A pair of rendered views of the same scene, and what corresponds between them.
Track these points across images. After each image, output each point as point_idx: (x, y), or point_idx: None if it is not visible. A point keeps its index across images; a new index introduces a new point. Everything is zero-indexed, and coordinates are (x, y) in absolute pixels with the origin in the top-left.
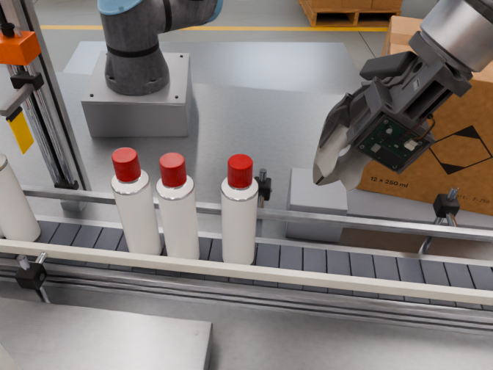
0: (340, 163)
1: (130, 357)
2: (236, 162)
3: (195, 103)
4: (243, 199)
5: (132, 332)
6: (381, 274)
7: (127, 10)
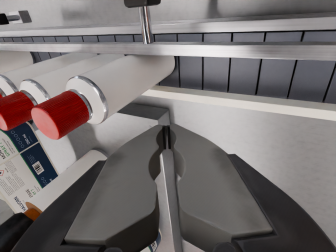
0: (177, 173)
1: (123, 137)
2: (43, 127)
3: None
4: (97, 124)
5: (117, 123)
6: None
7: None
